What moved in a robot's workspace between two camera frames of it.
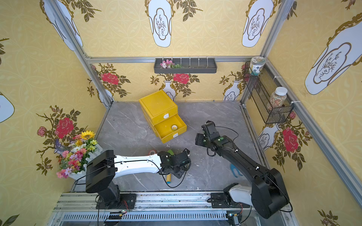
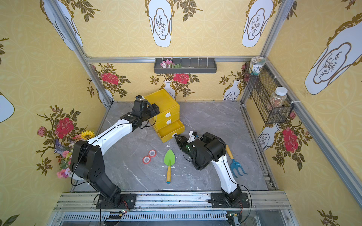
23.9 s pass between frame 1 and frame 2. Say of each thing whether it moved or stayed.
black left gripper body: moved
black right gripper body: moved
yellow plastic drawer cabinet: stayed
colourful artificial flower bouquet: stayed
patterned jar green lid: stayed
